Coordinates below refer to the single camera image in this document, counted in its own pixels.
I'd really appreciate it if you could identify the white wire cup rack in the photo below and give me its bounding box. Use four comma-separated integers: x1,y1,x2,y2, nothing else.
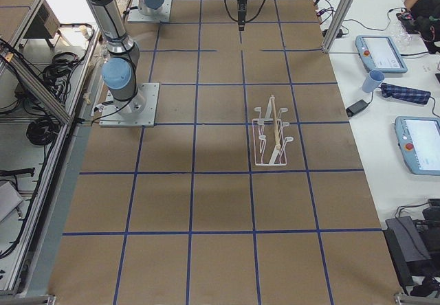
252,95,294,167

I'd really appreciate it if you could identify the black power adapter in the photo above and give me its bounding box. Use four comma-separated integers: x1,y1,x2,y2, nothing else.
346,100,369,117

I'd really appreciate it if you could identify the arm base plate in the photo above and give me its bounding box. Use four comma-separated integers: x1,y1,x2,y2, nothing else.
127,0,172,23
98,82,160,127

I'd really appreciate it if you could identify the blue cup on desk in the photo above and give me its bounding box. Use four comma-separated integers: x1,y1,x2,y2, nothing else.
361,69,385,93

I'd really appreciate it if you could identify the aluminium frame post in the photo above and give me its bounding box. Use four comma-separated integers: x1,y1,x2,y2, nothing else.
322,0,353,53

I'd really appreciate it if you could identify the blue teach pendant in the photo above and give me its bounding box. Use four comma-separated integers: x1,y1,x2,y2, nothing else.
394,116,439,176
355,35,408,74

